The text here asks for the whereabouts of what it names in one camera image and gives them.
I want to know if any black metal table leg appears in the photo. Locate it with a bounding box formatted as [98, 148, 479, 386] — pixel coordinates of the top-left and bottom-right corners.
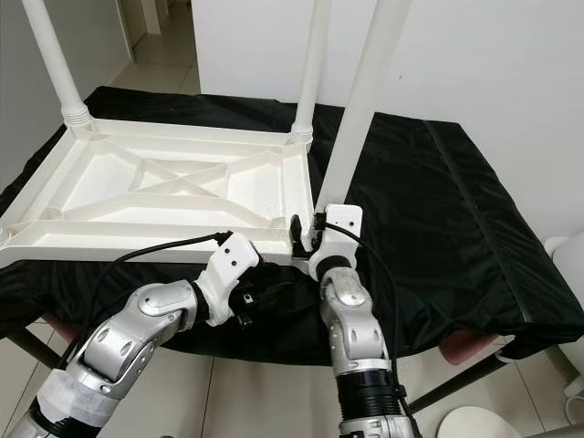
[406, 351, 512, 412]
[9, 327, 69, 370]

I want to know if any white plastic children table top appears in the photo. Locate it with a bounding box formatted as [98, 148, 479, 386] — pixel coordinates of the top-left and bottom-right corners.
[0, 119, 320, 270]

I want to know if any black cloth table cover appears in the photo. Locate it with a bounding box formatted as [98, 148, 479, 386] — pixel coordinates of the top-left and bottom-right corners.
[0, 87, 584, 357]

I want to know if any white plastic table leg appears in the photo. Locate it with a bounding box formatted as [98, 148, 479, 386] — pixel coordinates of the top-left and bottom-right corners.
[315, 0, 413, 215]
[23, 0, 92, 127]
[292, 0, 332, 142]

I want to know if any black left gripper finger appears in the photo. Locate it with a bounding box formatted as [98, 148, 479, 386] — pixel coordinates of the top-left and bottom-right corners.
[261, 274, 298, 308]

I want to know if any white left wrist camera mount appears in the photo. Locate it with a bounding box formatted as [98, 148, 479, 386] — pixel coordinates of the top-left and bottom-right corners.
[205, 231, 264, 325]

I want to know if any pink padded chair seat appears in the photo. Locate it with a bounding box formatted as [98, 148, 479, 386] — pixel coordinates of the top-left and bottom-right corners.
[41, 315, 83, 343]
[438, 328, 512, 366]

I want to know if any white rounded plastic object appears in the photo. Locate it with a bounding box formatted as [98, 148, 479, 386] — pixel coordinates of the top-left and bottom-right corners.
[544, 234, 584, 316]

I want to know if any white round stool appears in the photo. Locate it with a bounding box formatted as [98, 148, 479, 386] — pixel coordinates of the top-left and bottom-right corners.
[438, 406, 512, 438]

